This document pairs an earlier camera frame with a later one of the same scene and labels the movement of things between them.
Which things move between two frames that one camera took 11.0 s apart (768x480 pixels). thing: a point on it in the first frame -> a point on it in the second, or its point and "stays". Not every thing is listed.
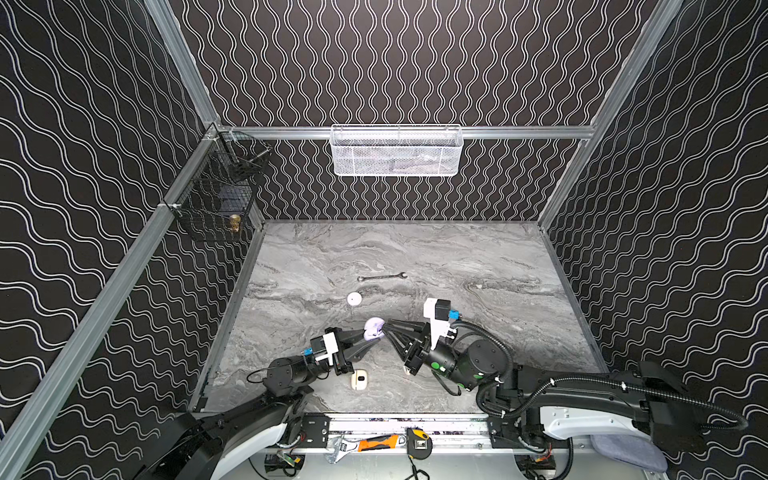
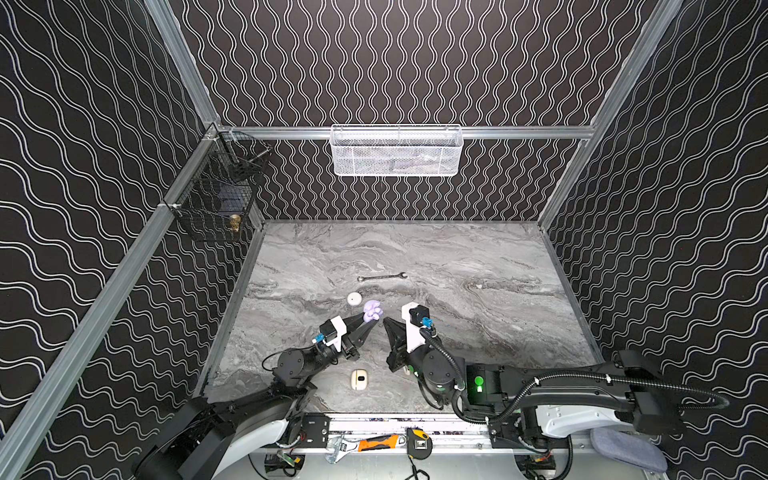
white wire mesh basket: [396, 150] stays
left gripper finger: [343, 365] -> [350, 352]
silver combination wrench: [401, 274] stays
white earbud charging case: [354, 298] stays
